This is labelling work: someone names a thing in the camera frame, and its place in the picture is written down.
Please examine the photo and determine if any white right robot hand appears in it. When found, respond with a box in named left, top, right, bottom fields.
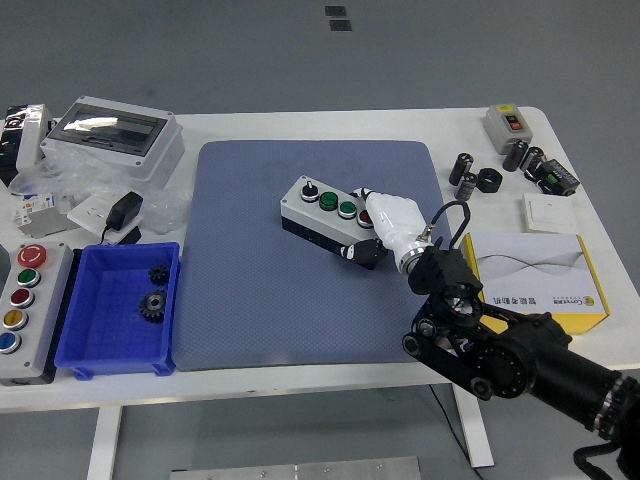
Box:
left=337, top=186, right=432, bottom=266

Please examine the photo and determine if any grey four-button control box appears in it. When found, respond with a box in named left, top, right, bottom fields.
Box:
left=279, top=174, right=389, bottom=271

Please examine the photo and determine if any grey five-button control box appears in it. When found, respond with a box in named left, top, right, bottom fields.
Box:
left=0, top=242, right=75, bottom=386

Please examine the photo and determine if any black cylindrical capacitor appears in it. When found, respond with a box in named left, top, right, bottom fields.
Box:
left=502, top=138, right=530, bottom=173
left=448, top=152, right=475, bottom=187
left=453, top=172, right=479, bottom=202
left=519, top=145, right=546, bottom=176

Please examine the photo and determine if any black hex nut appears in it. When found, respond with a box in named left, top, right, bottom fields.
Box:
left=475, top=167, right=504, bottom=194

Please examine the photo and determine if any yellow and white cardboard box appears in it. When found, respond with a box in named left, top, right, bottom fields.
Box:
left=459, top=232, right=611, bottom=335

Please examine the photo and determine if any grey-blue table mat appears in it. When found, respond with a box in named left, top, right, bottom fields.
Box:
left=172, top=139, right=451, bottom=372

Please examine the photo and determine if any black module with green terminal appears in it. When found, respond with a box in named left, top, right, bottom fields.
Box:
left=534, top=158, right=581, bottom=197

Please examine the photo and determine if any white table leg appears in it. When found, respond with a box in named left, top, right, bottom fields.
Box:
left=452, top=382, right=495, bottom=469
left=85, top=405, right=124, bottom=480

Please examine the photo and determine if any large black gear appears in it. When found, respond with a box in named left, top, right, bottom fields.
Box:
left=138, top=289, right=169, bottom=324

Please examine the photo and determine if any black power adapter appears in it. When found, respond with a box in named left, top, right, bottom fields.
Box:
left=101, top=191, right=145, bottom=246

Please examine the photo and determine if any blue plastic bin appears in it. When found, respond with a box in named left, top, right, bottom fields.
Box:
left=53, top=242, right=181, bottom=381

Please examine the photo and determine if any clear plastic bag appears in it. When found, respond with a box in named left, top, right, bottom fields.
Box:
left=8, top=147, right=191, bottom=236

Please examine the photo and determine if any white circuit breaker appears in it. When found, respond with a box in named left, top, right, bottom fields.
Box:
left=10, top=192, right=76, bottom=239

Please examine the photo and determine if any white rectangular box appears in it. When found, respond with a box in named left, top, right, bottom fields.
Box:
left=15, top=112, right=55, bottom=174

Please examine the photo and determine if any black silver foil bag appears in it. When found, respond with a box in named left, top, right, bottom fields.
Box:
left=0, top=103, right=47, bottom=189

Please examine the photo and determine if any grey two-button switch box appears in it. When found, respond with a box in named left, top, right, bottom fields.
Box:
left=483, top=103, right=535, bottom=155

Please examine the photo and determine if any white switch plate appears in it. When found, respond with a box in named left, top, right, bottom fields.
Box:
left=522, top=192, right=576, bottom=234

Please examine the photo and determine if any thin black floor cable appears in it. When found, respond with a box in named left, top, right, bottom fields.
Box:
left=428, top=384, right=484, bottom=480

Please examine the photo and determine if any grey enclosure with clear lid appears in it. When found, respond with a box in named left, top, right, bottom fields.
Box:
left=39, top=95, right=185, bottom=189

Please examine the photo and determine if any white wall socket plate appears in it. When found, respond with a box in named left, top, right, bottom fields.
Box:
left=66, top=194, right=119, bottom=235

